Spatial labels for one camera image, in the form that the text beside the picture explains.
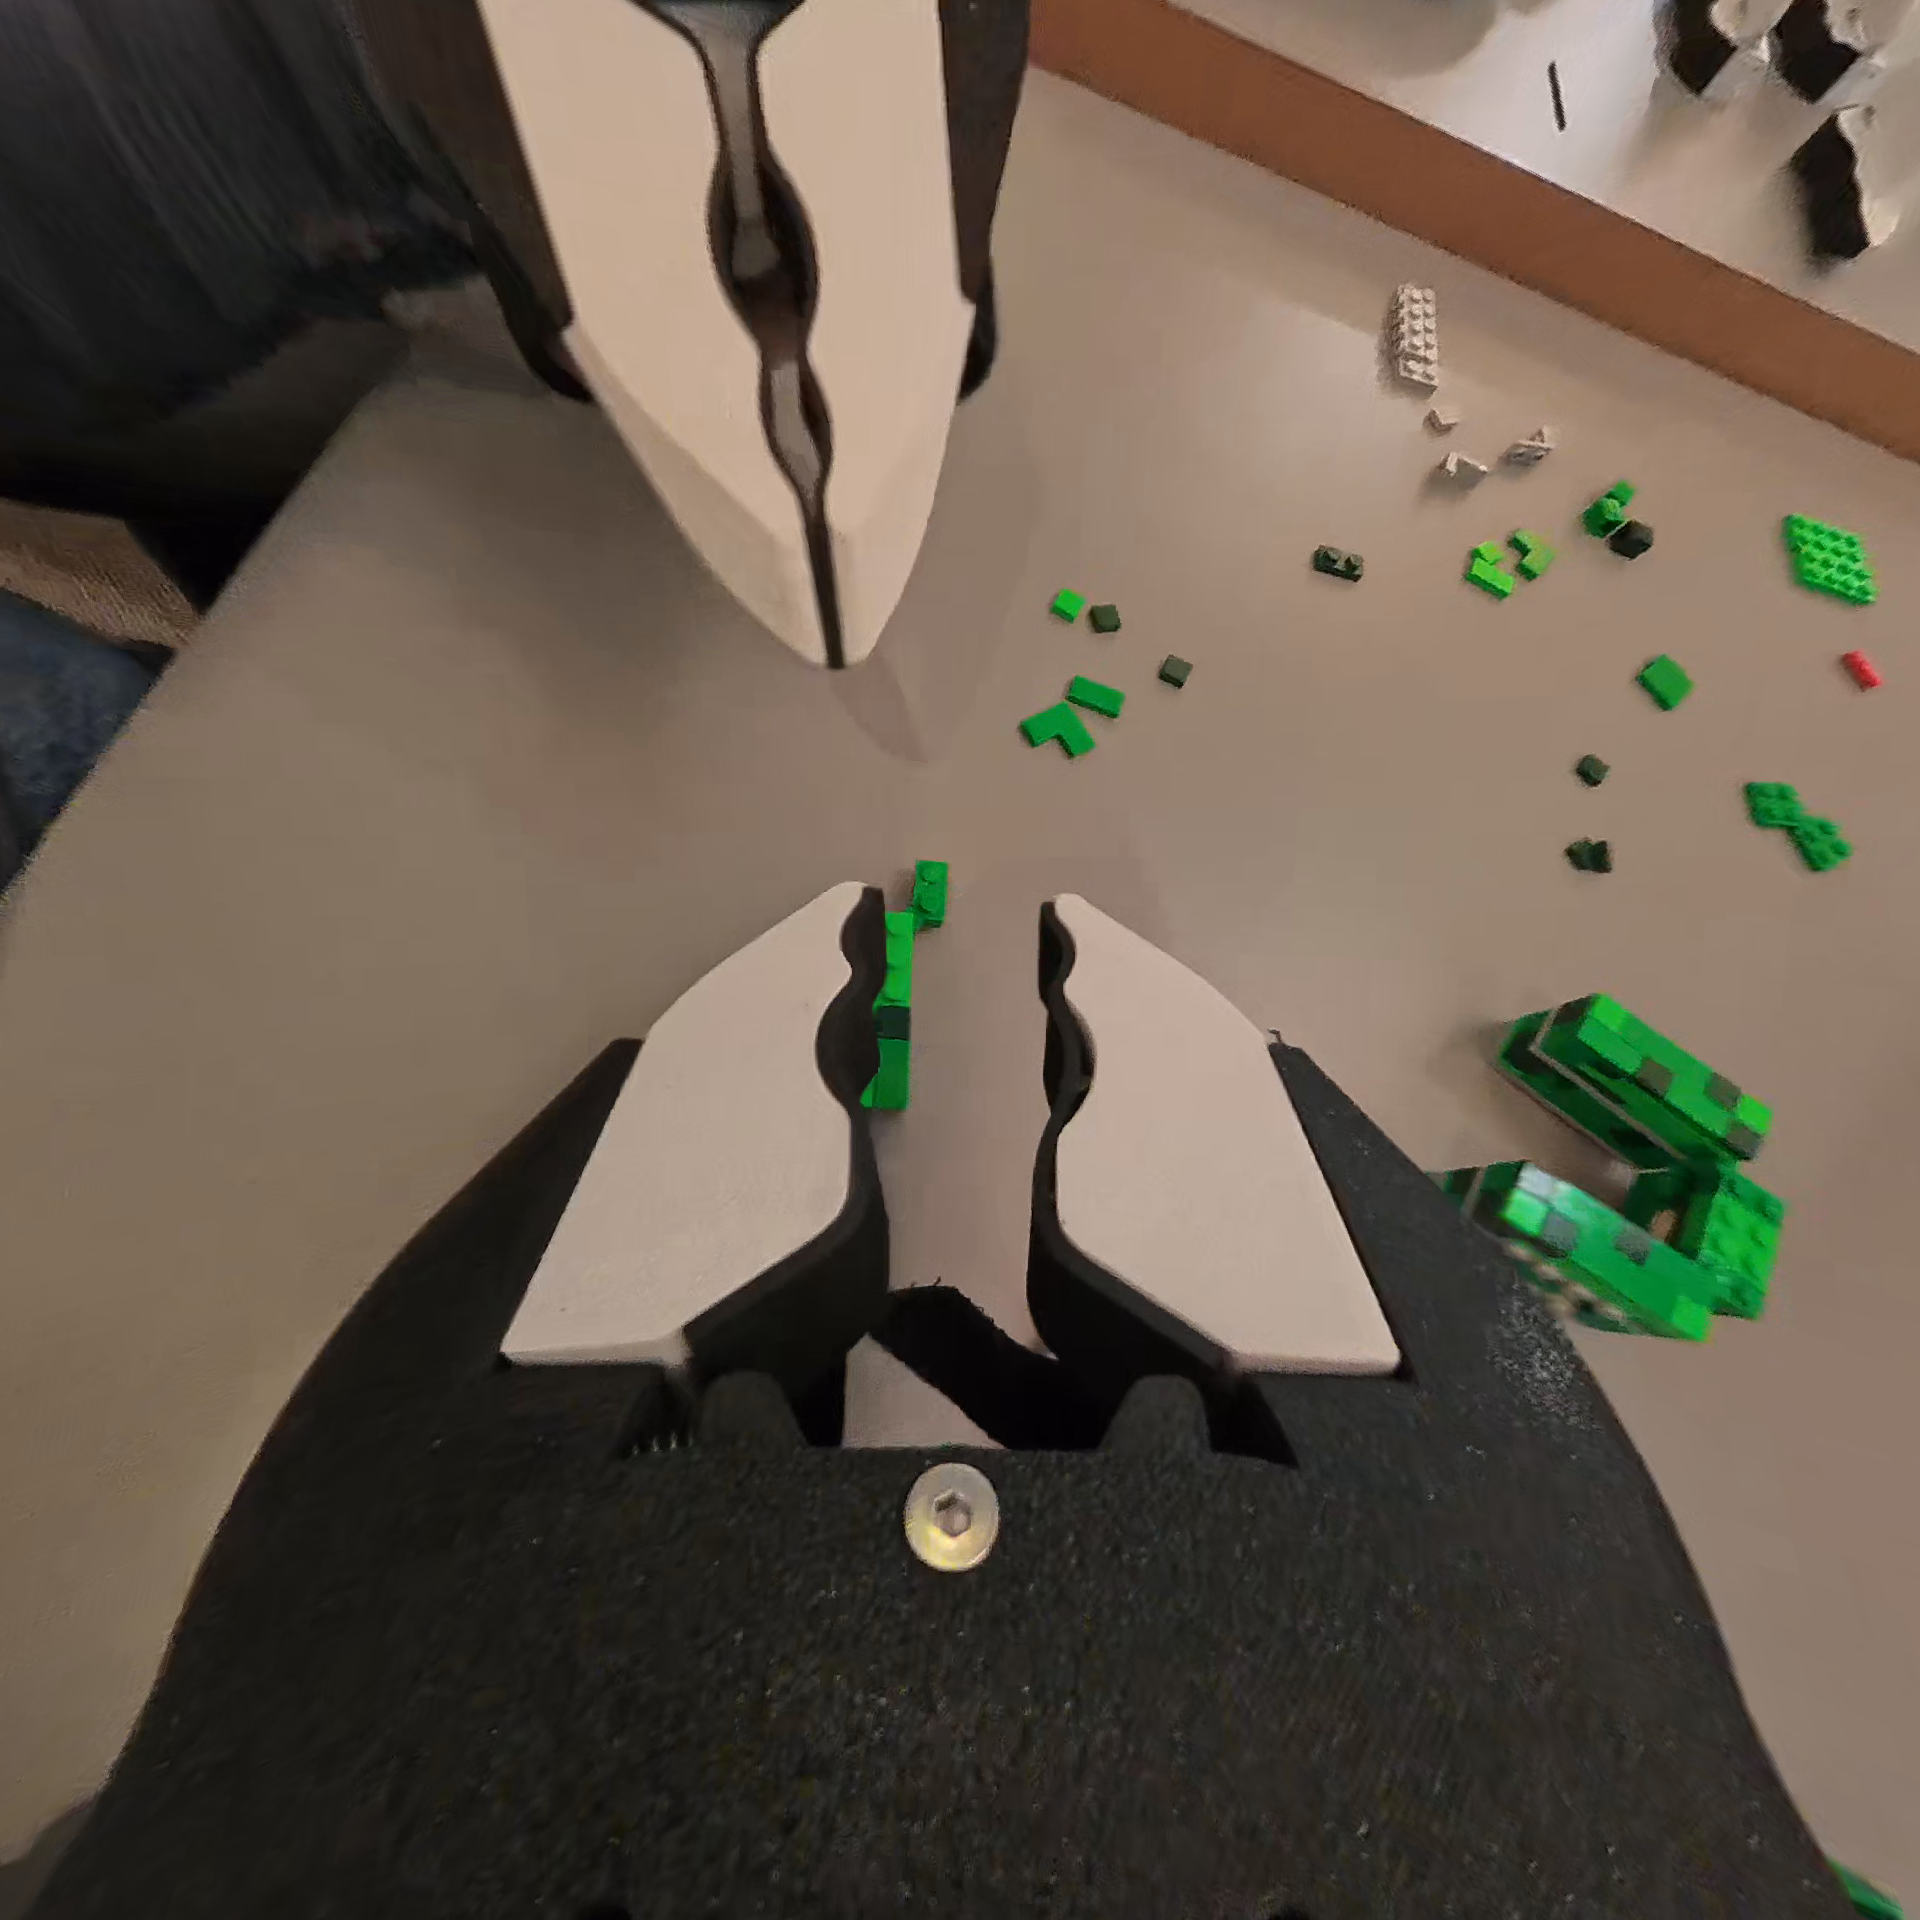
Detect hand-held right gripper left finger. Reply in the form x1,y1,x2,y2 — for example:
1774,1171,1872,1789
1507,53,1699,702
499,880,896,1450

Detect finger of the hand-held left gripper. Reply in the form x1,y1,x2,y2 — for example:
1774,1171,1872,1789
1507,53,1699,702
751,0,969,672
479,0,833,670

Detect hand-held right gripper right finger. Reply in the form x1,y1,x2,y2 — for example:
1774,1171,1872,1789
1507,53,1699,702
1029,894,1406,1454

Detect narrow green brick strip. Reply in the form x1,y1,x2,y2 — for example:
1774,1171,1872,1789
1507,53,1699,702
858,859,950,1114

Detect large green brick model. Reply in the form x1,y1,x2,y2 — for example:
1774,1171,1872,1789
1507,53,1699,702
1437,991,1790,1347

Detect person's dark trouser leg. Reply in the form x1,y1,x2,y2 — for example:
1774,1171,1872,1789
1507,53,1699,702
0,0,497,506

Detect scattered small green bricks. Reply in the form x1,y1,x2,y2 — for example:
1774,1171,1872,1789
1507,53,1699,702
1017,480,1658,878

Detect long white brick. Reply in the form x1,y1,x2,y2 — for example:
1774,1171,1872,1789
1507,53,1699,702
1382,280,1450,396

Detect brown wooden strip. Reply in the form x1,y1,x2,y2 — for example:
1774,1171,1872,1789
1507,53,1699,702
1029,0,1920,459

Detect green stepped plate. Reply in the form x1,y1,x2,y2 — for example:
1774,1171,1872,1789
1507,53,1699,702
1744,779,1856,877

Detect blue cloth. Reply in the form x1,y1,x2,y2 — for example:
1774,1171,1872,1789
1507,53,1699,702
0,589,171,891

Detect black and white block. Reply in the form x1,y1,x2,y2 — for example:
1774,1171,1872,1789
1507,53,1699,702
1772,0,1879,111
1653,0,1776,102
1790,102,1909,267

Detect green square studded plate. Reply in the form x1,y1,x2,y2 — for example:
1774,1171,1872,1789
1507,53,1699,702
1780,515,1882,607

